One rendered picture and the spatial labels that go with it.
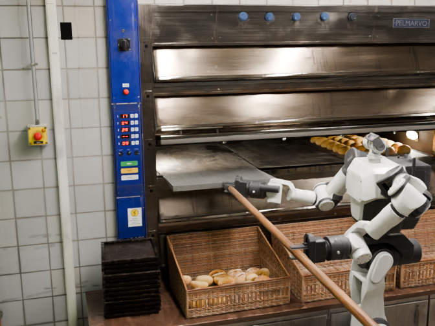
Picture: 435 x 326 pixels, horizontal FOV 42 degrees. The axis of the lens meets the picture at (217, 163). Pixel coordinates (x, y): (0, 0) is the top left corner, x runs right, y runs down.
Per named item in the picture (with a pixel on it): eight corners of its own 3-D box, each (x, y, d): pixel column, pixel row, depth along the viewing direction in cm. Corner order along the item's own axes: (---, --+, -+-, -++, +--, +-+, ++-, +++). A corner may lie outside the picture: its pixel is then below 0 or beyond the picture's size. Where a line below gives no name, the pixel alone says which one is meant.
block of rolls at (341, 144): (308, 141, 412) (308, 134, 411) (366, 138, 425) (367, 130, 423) (348, 158, 355) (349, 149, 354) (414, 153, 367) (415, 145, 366)
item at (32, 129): (28, 143, 288) (27, 124, 285) (49, 142, 290) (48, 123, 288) (28, 146, 281) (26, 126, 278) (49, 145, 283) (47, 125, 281)
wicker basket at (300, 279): (268, 268, 337) (268, 224, 331) (353, 257, 352) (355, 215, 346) (301, 304, 291) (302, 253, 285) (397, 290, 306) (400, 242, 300)
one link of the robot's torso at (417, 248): (406, 257, 265) (408, 221, 261) (423, 267, 253) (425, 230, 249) (352, 264, 259) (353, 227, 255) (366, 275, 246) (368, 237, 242)
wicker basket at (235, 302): (166, 281, 321) (164, 234, 315) (258, 268, 337) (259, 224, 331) (185, 320, 276) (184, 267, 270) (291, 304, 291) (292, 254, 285)
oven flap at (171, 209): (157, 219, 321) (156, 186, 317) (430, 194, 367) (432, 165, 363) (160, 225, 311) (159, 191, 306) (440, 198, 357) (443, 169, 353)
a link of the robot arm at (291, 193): (267, 179, 279) (291, 184, 283) (265, 196, 277) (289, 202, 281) (273, 177, 273) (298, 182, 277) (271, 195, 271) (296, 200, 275)
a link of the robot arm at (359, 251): (346, 253, 197) (375, 250, 200) (335, 229, 204) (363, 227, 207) (337, 272, 205) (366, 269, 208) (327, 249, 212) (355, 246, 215)
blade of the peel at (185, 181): (276, 183, 297) (276, 178, 296) (173, 191, 284) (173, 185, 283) (255, 167, 331) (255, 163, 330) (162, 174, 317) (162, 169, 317)
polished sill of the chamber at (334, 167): (155, 182, 316) (155, 175, 315) (433, 161, 362) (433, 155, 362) (156, 185, 310) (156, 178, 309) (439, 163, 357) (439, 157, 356)
